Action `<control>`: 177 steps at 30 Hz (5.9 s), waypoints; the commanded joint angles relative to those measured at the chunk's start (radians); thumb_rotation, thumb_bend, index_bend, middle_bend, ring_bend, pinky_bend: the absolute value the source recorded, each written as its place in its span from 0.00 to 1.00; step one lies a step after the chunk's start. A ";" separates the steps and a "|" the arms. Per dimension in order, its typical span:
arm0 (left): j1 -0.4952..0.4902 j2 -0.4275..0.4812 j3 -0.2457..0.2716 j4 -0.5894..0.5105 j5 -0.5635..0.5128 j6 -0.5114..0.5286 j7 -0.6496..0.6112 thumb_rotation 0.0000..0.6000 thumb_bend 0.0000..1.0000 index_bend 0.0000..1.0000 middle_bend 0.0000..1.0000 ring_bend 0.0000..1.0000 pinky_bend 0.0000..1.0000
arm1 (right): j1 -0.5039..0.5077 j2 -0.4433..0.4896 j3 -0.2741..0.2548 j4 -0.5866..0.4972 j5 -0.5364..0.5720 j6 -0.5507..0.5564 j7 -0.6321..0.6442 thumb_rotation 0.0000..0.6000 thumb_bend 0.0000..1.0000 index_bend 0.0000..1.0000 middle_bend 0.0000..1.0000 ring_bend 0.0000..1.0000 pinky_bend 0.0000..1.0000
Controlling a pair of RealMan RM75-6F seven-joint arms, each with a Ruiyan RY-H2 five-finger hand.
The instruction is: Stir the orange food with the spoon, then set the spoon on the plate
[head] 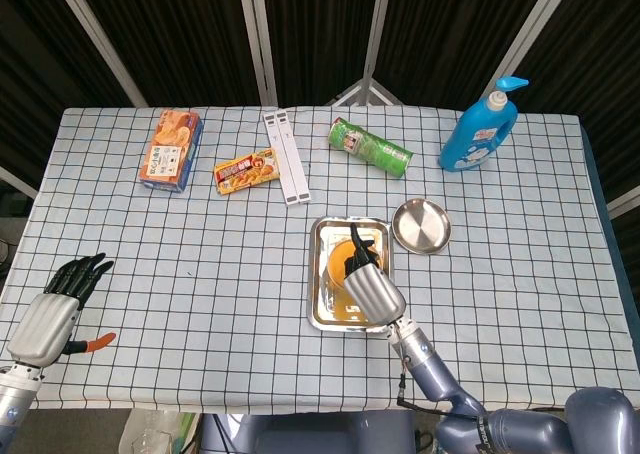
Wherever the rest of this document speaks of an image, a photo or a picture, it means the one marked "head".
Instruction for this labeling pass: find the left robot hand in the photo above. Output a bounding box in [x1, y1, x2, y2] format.
[7, 252, 118, 368]

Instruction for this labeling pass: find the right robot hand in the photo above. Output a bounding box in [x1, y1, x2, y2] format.
[342, 222, 407, 326]

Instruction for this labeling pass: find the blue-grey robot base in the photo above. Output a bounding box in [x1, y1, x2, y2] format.
[199, 411, 436, 454]

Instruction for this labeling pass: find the beige round bowl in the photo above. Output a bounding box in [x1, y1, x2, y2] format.
[326, 238, 386, 291]

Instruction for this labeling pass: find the rectangular steel tray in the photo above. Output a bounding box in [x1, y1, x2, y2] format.
[306, 216, 396, 334]

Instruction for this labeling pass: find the round steel plate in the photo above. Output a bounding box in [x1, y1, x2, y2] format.
[391, 197, 452, 255]

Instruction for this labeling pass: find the green chip can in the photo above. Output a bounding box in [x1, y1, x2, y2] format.
[328, 116, 415, 180]

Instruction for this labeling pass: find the long white flat bar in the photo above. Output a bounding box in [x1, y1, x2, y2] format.
[273, 109, 312, 204]
[262, 111, 301, 207]

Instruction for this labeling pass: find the clear plastic container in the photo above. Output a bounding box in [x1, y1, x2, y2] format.
[118, 407, 199, 454]

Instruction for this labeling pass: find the black grid white tablecloth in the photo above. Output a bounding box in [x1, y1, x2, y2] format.
[0, 104, 640, 416]

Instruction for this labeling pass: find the yellow curry box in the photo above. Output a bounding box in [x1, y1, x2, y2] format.
[213, 147, 280, 196]

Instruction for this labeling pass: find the blue detergent bottle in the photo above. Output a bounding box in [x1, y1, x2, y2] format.
[438, 76, 531, 173]

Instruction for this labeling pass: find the orange and blue biscuit box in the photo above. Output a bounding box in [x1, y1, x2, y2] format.
[138, 109, 205, 194]

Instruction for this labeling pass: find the thin cable on right arm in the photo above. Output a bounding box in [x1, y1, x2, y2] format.
[396, 323, 451, 416]

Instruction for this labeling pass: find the dark folding screen white frame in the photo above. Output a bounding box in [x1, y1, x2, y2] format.
[0, 0, 640, 220]

